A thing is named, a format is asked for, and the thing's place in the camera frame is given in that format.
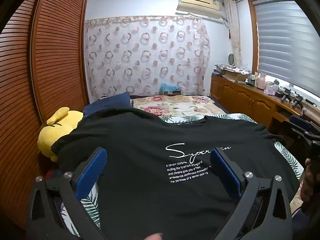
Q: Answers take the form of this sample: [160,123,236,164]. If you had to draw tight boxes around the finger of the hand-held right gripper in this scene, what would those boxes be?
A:
[290,115,313,137]

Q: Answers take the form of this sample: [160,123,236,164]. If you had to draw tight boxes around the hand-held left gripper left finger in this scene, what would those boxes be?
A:
[25,147,108,240]

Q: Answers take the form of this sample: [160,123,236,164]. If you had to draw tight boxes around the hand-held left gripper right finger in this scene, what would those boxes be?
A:
[209,149,293,240]

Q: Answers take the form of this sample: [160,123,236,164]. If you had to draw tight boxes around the black printed t-shirt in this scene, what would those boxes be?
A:
[51,107,300,240]

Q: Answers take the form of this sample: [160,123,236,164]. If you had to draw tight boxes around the person's right hand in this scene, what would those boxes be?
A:
[300,157,320,207]

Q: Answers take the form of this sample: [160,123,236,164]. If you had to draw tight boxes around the black device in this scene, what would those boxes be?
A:
[281,87,304,108]

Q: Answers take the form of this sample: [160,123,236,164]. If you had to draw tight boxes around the pink container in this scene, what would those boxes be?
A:
[265,81,278,95]

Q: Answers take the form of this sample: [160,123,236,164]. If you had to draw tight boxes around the yellow plush toy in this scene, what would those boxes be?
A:
[37,107,84,162]

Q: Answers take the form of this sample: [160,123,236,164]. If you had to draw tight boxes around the pink bottle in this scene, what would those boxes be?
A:
[257,72,267,89]

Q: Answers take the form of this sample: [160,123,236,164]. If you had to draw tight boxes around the palm leaf bedsheet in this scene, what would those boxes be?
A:
[60,113,304,239]

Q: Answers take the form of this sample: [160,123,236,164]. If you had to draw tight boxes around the wooden cabinet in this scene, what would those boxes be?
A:
[210,74,320,130]

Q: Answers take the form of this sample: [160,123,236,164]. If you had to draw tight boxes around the navy folded garment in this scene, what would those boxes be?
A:
[82,92,134,117]

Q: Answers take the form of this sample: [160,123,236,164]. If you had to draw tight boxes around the cardboard box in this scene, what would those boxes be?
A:
[221,71,247,82]

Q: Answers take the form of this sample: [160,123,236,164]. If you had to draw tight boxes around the floral blanket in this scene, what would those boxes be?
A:
[131,94,229,118]

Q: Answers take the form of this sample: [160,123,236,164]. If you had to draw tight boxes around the patterned cloth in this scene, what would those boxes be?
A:
[215,62,250,74]

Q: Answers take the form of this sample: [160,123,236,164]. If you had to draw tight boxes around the blue plastic bag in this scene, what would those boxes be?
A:
[160,82,180,92]

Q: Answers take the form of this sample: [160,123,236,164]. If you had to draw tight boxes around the tied lace curtain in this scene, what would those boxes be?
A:
[223,0,243,67]

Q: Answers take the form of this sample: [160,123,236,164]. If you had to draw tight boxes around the wooden louvered wardrobe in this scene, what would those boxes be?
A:
[0,0,90,230]

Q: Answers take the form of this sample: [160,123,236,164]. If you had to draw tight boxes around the circle print curtain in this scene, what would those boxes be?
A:
[84,15,210,99]

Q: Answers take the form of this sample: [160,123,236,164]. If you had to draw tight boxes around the beige air conditioner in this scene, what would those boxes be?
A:
[175,0,224,20]

